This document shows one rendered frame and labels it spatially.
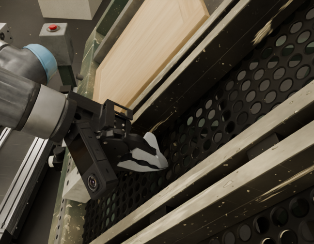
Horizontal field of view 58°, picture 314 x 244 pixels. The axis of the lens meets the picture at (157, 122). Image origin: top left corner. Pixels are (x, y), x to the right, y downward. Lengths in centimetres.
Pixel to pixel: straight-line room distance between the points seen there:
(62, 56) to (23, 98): 114
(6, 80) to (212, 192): 30
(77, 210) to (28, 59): 45
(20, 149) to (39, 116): 157
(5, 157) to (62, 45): 84
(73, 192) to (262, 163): 60
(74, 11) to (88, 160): 331
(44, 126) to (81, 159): 7
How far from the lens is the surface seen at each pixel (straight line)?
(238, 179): 32
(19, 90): 42
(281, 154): 29
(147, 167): 51
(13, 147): 201
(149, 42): 85
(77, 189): 79
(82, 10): 363
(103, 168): 41
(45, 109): 42
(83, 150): 43
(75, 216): 84
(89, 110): 47
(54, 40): 150
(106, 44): 126
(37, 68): 57
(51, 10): 378
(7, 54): 59
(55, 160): 114
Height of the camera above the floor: 163
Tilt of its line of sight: 47 degrees down
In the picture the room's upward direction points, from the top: straight up
